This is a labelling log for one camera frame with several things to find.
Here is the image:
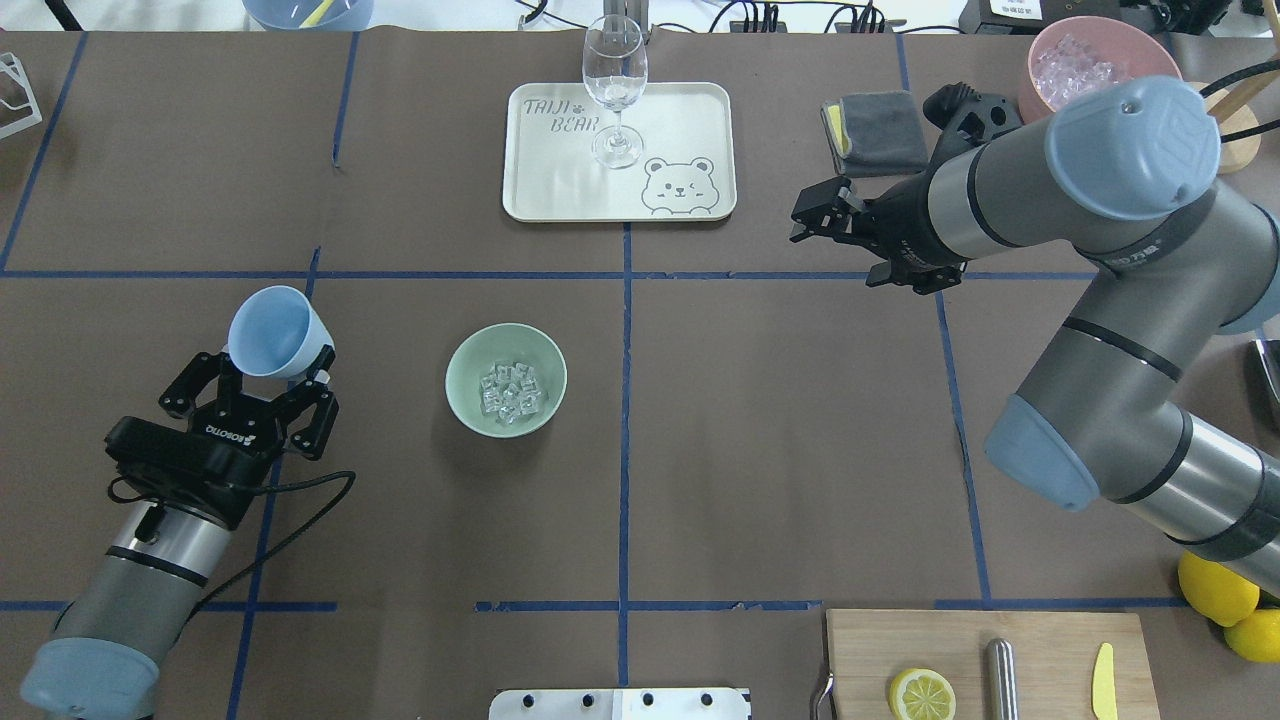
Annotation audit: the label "wooden cutting board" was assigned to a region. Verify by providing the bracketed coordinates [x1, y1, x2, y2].
[826, 609, 1161, 719]

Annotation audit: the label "white wire cup rack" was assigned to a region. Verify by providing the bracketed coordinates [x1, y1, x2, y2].
[1, 53, 44, 138]

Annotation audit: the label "pink bowl of ice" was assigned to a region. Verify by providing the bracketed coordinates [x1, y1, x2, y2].
[1018, 15, 1181, 124]

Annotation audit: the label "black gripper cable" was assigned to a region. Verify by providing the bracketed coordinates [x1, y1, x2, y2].
[922, 60, 1280, 146]

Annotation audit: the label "yellow plastic knife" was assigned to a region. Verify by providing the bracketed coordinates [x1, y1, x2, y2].
[1091, 642, 1119, 720]

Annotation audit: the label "grey folded cloth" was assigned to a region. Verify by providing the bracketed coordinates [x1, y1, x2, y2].
[820, 90, 929, 179]

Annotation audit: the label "metal ice scoop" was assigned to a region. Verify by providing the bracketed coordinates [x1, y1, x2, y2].
[1244, 340, 1279, 434]

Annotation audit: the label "blue bowl with fork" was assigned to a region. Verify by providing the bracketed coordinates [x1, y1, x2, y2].
[241, 1, 376, 32]

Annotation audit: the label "clear wine glass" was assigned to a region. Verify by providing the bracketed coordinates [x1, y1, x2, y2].
[582, 14, 649, 169]

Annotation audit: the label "cream bear tray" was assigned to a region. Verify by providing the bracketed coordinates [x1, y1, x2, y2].
[502, 82, 737, 223]

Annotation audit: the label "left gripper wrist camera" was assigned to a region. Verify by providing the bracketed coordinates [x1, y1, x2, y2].
[105, 416, 274, 530]

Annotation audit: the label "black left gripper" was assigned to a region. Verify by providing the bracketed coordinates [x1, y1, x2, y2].
[157, 345, 339, 461]

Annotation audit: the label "lemon half slice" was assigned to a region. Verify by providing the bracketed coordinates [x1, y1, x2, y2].
[887, 667, 957, 720]

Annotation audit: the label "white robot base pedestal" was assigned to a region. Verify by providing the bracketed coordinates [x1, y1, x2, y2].
[488, 687, 753, 719]

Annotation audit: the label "yellow lemon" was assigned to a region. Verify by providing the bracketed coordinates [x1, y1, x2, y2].
[1176, 551, 1261, 628]
[1222, 609, 1280, 664]

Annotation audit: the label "green bowl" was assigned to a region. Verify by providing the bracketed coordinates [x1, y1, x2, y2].
[445, 323, 568, 439]

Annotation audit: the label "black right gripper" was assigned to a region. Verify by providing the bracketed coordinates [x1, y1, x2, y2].
[788, 176, 966, 295]

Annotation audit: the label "wooden stand round base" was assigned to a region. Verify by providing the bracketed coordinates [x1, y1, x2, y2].
[1190, 68, 1277, 176]

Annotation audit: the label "ice cubes in green bowl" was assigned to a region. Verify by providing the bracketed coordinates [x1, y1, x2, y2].
[477, 361, 548, 427]

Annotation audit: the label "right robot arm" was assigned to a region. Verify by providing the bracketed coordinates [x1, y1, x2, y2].
[791, 76, 1279, 594]

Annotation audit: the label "steel muddler black cap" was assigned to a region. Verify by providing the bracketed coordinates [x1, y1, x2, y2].
[986, 637, 1020, 719]

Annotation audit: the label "light blue cup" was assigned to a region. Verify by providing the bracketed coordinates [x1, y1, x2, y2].
[227, 284, 337, 380]

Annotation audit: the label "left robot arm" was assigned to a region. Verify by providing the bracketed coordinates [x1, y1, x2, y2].
[20, 342, 339, 719]

